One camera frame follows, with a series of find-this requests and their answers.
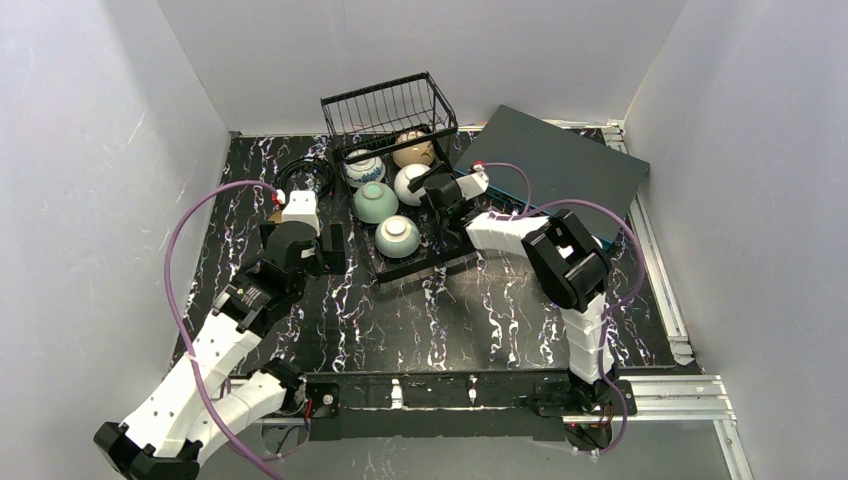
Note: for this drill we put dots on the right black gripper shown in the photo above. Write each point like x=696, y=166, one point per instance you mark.
x=432, y=187

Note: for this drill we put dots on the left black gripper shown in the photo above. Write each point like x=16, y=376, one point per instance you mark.
x=333, y=245

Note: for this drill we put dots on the white ribbed ceramic bowl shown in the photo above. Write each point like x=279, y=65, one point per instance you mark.
x=402, y=184

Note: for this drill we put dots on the green lined ceramic bowl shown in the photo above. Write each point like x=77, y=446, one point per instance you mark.
x=397, y=237

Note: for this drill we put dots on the black wire dish rack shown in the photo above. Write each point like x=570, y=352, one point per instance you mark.
x=372, y=118

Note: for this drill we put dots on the dark blue glazed bowl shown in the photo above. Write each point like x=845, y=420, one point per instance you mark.
x=276, y=217

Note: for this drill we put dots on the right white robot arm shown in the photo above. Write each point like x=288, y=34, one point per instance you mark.
x=572, y=268

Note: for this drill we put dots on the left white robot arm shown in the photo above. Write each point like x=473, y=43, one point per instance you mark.
x=179, y=427

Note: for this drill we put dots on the beige ceramic bowl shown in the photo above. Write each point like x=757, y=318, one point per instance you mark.
x=421, y=153

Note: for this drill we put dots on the blue white patterned bowl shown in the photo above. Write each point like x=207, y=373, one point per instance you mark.
x=364, y=167

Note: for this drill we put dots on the pale green ceramic bowl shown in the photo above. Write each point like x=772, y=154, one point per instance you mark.
x=375, y=202

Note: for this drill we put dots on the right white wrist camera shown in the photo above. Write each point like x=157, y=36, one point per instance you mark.
x=473, y=184

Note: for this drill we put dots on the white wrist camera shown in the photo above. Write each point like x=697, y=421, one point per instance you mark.
x=473, y=184
x=301, y=206

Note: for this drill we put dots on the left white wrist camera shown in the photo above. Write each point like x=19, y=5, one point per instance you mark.
x=301, y=206

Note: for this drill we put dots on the grey teal network switch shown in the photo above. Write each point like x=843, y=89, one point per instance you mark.
x=560, y=163

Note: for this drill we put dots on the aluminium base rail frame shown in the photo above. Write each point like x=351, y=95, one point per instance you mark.
x=467, y=404

